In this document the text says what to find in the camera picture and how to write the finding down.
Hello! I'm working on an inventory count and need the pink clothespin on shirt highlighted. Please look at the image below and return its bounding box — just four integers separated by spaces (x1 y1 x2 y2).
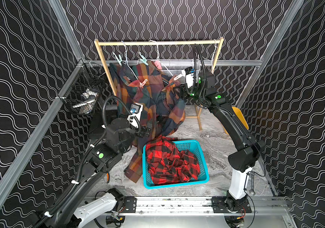
139 79 148 88

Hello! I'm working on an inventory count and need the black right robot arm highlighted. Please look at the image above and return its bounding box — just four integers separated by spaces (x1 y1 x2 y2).
185 44 265 212

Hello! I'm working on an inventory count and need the green clothespin left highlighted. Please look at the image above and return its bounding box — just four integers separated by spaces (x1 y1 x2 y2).
112 52 123 66

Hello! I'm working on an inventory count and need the black box on floor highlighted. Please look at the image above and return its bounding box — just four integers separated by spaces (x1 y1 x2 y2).
88 110 118 140

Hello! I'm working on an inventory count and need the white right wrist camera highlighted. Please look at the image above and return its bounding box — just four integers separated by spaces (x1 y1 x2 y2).
181 66 195 88

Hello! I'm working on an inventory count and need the wooden clothes rack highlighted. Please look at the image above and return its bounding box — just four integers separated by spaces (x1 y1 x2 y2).
94 36 225 132

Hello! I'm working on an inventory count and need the teal plastic basket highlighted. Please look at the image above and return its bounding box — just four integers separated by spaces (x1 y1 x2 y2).
142 140 209 190

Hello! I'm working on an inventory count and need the white wire mesh basket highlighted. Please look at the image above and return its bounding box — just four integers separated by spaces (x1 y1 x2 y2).
160 59 201 78

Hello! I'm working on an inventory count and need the green clothespin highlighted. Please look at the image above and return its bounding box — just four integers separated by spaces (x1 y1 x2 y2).
138 52 149 66
112 52 123 66

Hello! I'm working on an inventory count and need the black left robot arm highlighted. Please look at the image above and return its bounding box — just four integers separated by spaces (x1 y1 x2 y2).
34 96 150 228

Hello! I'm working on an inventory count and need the multicolour plaid shirt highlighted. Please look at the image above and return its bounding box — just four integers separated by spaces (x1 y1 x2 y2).
109 61 186 182

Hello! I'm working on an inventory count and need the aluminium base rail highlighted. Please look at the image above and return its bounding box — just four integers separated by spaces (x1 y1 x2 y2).
117 196 289 216

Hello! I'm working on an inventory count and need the steel wrench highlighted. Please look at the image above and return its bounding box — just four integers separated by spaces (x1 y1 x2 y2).
248 171 256 196

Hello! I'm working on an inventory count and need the white clothespin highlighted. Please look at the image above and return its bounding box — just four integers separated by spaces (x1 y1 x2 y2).
173 71 186 81

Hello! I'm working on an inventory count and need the black wire wall basket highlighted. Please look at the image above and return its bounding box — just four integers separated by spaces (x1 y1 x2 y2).
58 63 112 116

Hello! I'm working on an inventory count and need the yellow plastic tray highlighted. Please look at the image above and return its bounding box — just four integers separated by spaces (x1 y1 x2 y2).
231 106 249 130

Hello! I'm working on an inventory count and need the red black plaid shirt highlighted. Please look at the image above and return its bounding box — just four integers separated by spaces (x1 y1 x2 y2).
145 136 201 186

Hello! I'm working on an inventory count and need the green clothespin middle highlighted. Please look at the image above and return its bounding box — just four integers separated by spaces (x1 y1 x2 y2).
138 52 149 66

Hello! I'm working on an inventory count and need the white wire hanger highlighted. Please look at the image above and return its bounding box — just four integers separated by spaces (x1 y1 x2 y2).
211 40 219 70

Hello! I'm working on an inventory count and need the pink clothespin on hanger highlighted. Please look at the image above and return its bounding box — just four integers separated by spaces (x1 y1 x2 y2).
153 60 162 70

